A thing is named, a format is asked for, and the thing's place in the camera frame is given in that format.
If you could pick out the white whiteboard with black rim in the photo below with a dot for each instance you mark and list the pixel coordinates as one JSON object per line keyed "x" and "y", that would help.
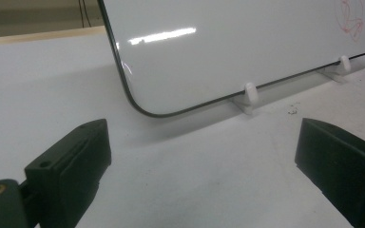
{"x": 218, "y": 47}

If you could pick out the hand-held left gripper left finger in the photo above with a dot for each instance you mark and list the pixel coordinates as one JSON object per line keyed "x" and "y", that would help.
{"x": 72, "y": 164}

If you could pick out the white table cover sheet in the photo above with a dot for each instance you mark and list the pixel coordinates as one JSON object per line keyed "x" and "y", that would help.
{"x": 187, "y": 177}

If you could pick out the white whiteboard stand foot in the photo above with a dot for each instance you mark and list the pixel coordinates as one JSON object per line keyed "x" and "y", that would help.
{"x": 249, "y": 96}
{"x": 342, "y": 67}

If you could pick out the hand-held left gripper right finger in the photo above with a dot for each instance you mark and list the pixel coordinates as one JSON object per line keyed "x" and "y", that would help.
{"x": 342, "y": 164}

